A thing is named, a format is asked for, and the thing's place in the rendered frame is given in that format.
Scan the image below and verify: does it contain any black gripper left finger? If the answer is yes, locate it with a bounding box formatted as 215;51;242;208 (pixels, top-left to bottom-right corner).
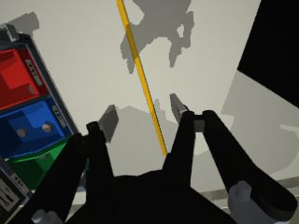
8;105;119;224

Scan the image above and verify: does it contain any yellow vertical bar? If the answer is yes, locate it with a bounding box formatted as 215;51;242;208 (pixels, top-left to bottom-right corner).
117;0;167;156

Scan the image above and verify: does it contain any grey metal shelf rack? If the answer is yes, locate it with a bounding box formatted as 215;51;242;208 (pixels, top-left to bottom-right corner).
0;23;89;205

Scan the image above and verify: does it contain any blue bin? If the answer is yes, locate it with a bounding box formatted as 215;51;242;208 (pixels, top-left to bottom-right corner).
0;97;71;159

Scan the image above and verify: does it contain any grey round disc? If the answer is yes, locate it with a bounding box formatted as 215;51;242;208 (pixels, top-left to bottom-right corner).
29;85;35;94
17;128;28;137
42;123;53;133

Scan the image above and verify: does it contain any red open bin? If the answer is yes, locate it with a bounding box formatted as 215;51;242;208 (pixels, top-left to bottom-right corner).
0;49;49;110

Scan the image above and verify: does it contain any green open bin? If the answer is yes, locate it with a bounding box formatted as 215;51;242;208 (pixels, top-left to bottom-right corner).
7;135;71;190

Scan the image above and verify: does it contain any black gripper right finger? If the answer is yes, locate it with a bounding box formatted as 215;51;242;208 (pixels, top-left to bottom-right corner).
146;93;298;224

